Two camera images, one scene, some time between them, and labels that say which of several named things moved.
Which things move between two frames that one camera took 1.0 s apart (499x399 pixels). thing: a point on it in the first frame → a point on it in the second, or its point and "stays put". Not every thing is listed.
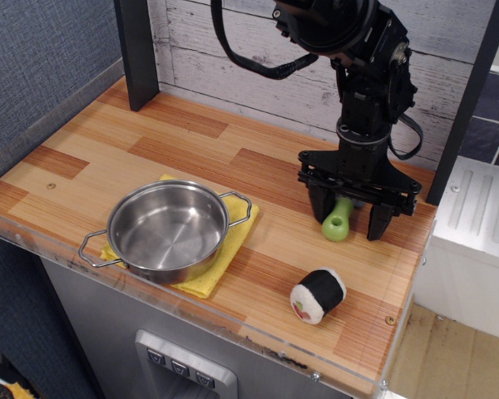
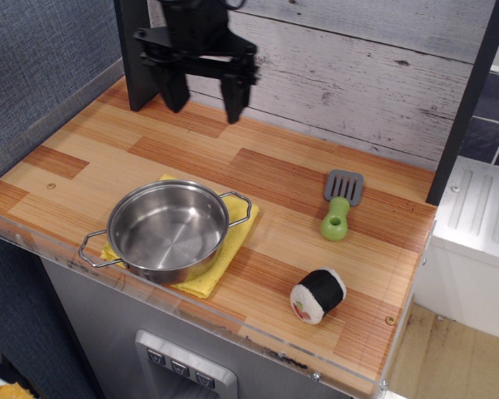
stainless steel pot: [166, 232] stays put
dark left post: [139, 50] stays put
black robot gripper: [360, 169] → [197, 39]
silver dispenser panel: [170, 371] stays put
